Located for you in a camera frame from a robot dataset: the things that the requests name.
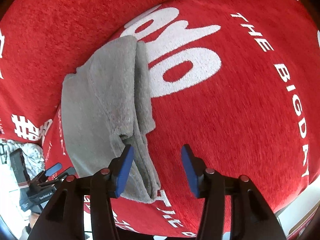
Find red back cushion white characters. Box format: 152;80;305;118
0;0;283;145

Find grey knit sweater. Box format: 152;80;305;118
61;36;161;204

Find person's left hand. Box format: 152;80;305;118
24;212;40;235

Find red seat cushion white lettering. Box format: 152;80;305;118
44;0;319;237

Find white green floral cloth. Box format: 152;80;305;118
1;139;45;179

